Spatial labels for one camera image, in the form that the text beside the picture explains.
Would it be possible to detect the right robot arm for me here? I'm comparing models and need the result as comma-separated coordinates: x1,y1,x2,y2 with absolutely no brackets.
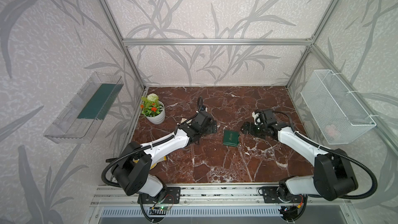
240,109,378,201

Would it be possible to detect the clear plastic wall tray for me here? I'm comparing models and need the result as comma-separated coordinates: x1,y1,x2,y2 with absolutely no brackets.
44,72,124,144

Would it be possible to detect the white wire mesh basket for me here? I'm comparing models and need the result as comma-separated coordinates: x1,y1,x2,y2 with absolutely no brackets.
301,69,376,145

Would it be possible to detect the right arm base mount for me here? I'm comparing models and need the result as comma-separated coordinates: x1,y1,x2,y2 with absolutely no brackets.
258,186,305,205

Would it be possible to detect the potted flower plant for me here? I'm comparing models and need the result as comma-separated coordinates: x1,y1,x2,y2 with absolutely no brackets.
141,93,165,124

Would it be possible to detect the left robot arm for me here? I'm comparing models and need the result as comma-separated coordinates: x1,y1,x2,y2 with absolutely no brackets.
101,110,217,202

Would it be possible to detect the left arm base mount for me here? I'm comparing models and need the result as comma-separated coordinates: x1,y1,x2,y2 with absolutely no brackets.
138,187,181,204

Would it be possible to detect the green jewelry box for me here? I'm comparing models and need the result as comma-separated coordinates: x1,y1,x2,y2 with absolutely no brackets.
222,130,239,147

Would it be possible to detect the yellow paper tag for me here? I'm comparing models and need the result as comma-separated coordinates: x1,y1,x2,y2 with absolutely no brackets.
150,157,167,170

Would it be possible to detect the pink object in basket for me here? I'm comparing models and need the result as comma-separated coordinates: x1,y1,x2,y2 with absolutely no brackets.
325,124,340,138

